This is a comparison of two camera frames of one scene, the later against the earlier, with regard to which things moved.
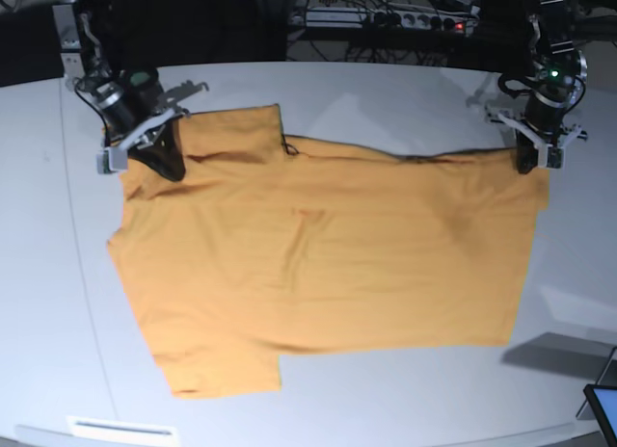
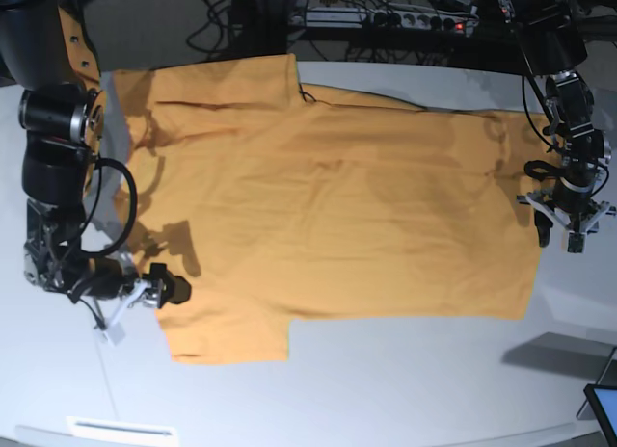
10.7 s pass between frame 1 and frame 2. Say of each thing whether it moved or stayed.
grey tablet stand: stayed
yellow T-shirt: moved
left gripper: moved
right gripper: moved
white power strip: stayed
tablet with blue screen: stayed
